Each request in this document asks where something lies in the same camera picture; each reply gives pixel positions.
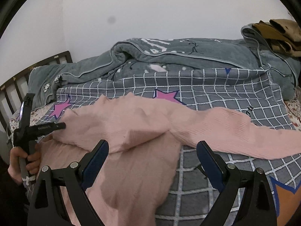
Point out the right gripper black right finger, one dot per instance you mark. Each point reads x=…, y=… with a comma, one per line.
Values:
x=257, y=204

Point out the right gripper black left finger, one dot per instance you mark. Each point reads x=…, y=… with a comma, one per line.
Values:
x=47, y=206

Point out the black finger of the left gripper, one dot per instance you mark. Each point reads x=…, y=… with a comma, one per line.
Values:
x=50, y=127

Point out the pink knit sweater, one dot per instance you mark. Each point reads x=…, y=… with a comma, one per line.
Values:
x=131, y=145

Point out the brown patterned clothes pile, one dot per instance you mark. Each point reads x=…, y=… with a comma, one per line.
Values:
x=283, y=35

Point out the person's left hand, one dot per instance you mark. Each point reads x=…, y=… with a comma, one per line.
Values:
x=12, y=174

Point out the floral bed sheet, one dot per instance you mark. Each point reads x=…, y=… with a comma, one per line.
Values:
x=38, y=116

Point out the dark wooden headboard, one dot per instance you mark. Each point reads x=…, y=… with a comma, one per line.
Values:
x=14, y=89

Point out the grey-green fleece quilt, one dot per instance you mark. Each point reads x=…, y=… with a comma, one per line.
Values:
x=136, y=55

